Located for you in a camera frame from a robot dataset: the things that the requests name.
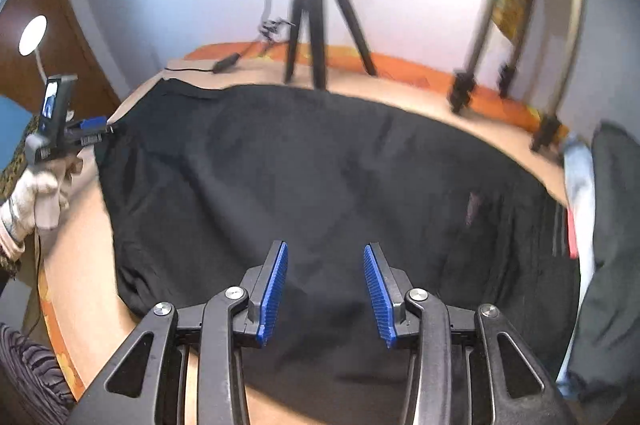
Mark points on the person's left forearm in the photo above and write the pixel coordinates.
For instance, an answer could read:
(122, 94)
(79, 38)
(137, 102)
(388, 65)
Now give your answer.
(7, 255)

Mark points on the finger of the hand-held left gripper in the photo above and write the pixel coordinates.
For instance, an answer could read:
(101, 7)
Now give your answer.
(92, 124)

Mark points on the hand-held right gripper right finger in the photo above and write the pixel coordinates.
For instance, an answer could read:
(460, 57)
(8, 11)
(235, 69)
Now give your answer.
(380, 300)

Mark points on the person's left hand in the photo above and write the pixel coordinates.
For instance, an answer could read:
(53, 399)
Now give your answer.
(37, 200)

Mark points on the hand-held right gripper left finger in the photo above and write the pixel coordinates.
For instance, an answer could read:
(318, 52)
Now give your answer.
(272, 290)

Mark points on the folded blue jeans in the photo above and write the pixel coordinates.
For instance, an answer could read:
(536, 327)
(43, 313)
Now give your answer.
(580, 185)

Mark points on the pile of folded clothes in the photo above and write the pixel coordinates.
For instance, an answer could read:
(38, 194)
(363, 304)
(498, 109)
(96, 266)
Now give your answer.
(615, 230)

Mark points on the black pants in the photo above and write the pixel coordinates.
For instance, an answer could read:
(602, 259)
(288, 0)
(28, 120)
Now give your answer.
(300, 180)

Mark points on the orange bed sheet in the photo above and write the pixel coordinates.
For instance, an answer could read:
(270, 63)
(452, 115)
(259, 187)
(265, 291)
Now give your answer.
(400, 65)

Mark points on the dark striped cloth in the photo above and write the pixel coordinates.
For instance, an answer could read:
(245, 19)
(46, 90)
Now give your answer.
(30, 375)

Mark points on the round white lamp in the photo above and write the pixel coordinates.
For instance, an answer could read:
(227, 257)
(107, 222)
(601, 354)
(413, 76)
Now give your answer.
(32, 34)

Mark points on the small black tripod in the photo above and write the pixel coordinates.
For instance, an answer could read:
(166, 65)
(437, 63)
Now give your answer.
(312, 30)

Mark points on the large grey tripod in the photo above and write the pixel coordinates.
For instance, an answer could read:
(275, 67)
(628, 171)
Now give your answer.
(472, 50)

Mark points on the brown wooden wardrobe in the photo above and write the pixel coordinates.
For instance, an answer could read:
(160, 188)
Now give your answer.
(65, 30)

